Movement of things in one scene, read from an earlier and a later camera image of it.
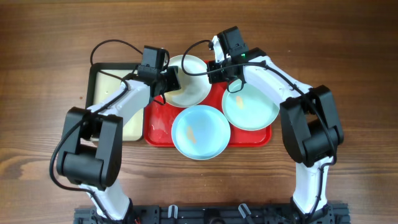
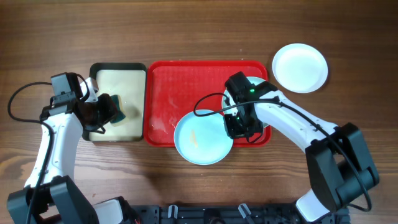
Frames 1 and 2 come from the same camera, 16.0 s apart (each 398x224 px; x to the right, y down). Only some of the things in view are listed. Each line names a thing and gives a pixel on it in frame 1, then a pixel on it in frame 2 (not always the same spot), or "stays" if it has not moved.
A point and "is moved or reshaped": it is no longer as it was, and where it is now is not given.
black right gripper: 214,79 to 232,132
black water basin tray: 103,79 stays
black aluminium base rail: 216,214 stays
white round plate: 194,89 to 300,68
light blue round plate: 201,132 is moved or reshaped
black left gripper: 168,77 to 105,104
